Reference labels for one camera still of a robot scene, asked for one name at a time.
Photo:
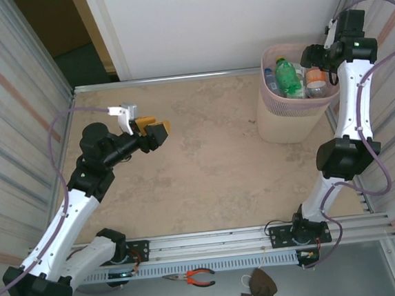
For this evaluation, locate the clear bottle orange label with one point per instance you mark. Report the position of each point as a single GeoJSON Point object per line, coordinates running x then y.
{"type": "Point", "coordinates": [316, 82]}

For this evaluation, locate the pink mesh bin liner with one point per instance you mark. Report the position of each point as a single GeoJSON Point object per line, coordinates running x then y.
{"type": "Point", "coordinates": [284, 107]}

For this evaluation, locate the aluminium front rail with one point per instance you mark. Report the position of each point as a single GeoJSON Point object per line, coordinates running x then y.
{"type": "Point", "coordinates": [209, 242]}

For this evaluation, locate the bottle blue label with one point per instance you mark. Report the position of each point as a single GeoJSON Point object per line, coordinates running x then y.
{"type": "Point", "coordinates": [271, 81]}

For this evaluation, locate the small circuit board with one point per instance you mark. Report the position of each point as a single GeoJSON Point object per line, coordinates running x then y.
{"type": "Point", "coordinates": [309, 254]}
{"type": "Point", "coordinates": [122, 274]}

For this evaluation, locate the beige plastic bin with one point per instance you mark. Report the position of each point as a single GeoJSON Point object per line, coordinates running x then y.
{"type": "Point", "coordinates": [286, 130]}

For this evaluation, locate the aluminium back rail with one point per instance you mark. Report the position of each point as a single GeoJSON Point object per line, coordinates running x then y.
{"type": "Point", "coordinates": [164, 79]}

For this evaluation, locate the aluminium rail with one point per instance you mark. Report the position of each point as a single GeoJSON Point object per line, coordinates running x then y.
{"type": "Point", "coordinates": [164, 79]}
{"type": "Point", "coordinates": [209, 242]}

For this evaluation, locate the brown door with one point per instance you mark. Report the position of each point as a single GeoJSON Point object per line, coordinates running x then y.
{"type": "Point", "coordinates": [55, 25]}

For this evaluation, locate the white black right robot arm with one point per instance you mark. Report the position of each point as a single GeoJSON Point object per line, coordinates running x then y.
{"type": "Point", "coordinates": [353, 106]}

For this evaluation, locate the large brown cloth pouch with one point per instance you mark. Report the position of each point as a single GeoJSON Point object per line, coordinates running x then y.
{"type": "Point", "coordinates": [261, 286]}

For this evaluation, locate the clear square bottle white cap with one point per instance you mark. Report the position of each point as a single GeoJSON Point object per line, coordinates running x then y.
{"type": "Point", "coordinates": [301, 80]}

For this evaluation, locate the green soda bottle yellow cap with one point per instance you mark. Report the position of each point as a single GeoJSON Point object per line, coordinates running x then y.
{"type": "Point", "coordinates": [286, 78]}

